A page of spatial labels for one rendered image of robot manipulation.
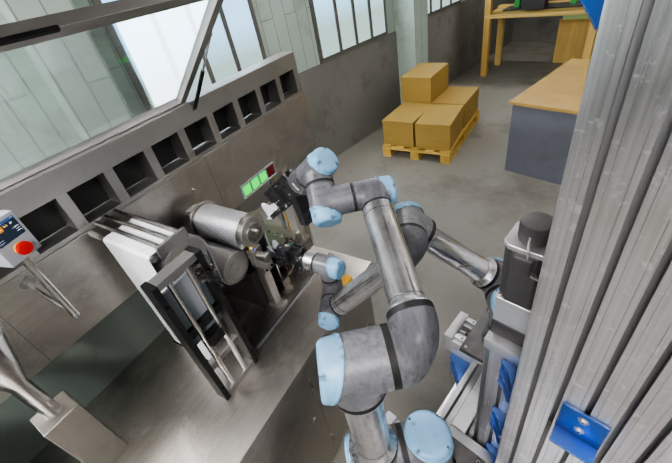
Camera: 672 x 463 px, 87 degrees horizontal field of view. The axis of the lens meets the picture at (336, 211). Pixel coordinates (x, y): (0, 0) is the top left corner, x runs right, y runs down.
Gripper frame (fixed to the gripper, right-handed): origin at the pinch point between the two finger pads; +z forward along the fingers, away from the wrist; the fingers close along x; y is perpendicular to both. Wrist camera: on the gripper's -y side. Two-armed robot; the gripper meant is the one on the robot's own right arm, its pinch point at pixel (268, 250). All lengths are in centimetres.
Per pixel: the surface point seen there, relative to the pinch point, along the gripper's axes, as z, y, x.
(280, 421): -29, -32, 43
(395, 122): 63, -67, -271
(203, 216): 16.9, 21.1, 9.7
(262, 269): -8.6, 4.1, 12.0
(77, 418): 4, 5, 76
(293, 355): -26.6, -19.0, 26.2
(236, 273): -2.8, 6.5, 18.9
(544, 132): -81, -62, -259
